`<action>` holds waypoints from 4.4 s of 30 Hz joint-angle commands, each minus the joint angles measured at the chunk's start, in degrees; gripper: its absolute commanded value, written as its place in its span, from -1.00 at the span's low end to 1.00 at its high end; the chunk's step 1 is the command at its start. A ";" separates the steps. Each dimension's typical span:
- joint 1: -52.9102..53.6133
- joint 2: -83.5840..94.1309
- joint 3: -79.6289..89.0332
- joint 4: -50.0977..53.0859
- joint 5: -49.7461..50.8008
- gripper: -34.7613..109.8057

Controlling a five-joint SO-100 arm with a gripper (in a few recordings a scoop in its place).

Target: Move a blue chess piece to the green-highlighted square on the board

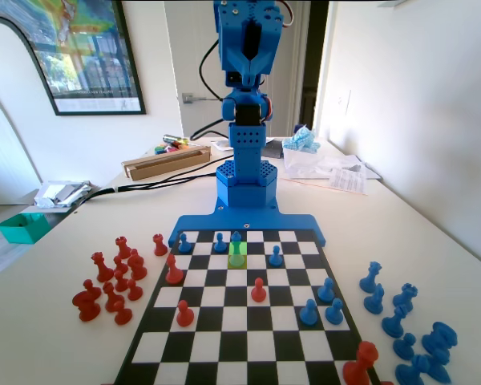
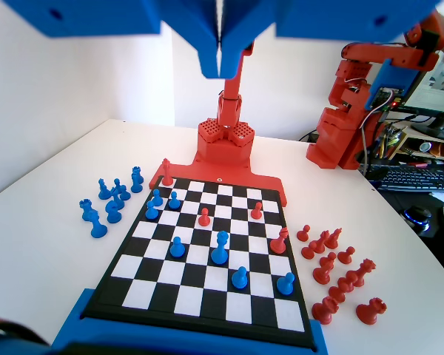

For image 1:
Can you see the blue chess bishop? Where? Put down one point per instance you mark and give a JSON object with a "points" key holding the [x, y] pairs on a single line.
{"points": [[394, 324], [409, 374]]}

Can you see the blue chess rook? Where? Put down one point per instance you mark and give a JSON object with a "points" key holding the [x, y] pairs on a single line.
{"points": [[439, 339], [405, 298]]}

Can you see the long cardboard box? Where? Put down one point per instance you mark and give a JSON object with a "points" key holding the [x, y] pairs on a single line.
{"points": [[164, 166]]}

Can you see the thin orange stick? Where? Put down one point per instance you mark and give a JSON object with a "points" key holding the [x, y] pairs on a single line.
{"points": [[304, 183]]}

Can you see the crumpled white paper pile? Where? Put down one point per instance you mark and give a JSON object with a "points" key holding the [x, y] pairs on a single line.
{"points": [[60, 192]]}

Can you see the small white paper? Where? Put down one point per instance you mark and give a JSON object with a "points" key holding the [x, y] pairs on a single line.
{"points": [[222, 145]]}

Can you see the clear bag blue parts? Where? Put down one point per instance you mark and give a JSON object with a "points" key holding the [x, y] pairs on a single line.
{"points": [[302, 140]]}

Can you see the silver yellow cylinder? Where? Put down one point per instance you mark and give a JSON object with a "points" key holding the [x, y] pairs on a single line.
{"points": [[174, 139]]}

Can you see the black white chessboard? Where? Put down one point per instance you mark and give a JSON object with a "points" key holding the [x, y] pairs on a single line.
{"points": [[240, 317]]}

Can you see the colourful marker set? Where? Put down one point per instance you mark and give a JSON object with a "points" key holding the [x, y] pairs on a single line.
{"points": [[164, 150]]}

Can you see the white door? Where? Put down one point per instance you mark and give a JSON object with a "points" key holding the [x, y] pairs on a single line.
{"points": [[184, 48]]}

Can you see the printed white paper sheet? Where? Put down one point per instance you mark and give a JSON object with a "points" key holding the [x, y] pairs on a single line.
{"points": [[348, 181]]}

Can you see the red chess rook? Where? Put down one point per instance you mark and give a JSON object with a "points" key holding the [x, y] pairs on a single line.
{"points": [[123, 248], [159, 246]]}

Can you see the large red piece bottom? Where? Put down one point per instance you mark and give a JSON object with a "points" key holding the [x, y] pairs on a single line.
{"points": [[358, 369]]}

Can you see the blue board end plate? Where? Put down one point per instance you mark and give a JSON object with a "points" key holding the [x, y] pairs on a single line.
{"points": [[208, 222]]}

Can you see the black framed map poster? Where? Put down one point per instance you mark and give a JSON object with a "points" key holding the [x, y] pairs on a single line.
{"points": [[92, 48]]}

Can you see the red board end plate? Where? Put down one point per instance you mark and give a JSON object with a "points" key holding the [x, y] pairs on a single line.
{"points": [[386, 383]]}

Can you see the blue piece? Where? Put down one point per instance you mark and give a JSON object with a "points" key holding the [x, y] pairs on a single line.
{"points": [[235, 238]]}

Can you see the white arched panel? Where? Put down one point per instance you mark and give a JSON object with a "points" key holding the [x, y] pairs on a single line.
{"points": [[8, 80]]}

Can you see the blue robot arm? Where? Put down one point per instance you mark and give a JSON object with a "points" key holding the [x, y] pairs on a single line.
{"points": [[246, 160]]}

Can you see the blue chess queen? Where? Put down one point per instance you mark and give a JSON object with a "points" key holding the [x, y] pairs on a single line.
{"points": [[370, 279]]}

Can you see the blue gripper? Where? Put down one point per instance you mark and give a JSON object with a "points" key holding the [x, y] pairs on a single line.
{"points": [[249, 71]]}

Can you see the white paper stack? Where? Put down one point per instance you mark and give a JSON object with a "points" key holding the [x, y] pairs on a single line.
{"points": [[364, 166]]}

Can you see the blue chess pawn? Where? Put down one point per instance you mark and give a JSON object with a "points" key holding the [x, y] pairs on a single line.
{"points": [[334, 313], [404, 348], [184, 244], [276, 257], [308, 315], [220, 243], [326, 291]]}

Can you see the dark grey pad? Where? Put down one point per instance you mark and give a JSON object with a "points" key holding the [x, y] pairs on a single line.
{"points": [[273, 149]]}

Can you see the green plastic bin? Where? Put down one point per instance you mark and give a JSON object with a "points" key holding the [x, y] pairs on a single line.
{"points": [[20, 232]]}

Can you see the red chess pawn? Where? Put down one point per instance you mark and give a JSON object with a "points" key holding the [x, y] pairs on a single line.
{"points": [[90, 288], [134, 291], [122, 315], [258, 291], [184, 315], [134, 256], [120, 265], [121, 282]]}

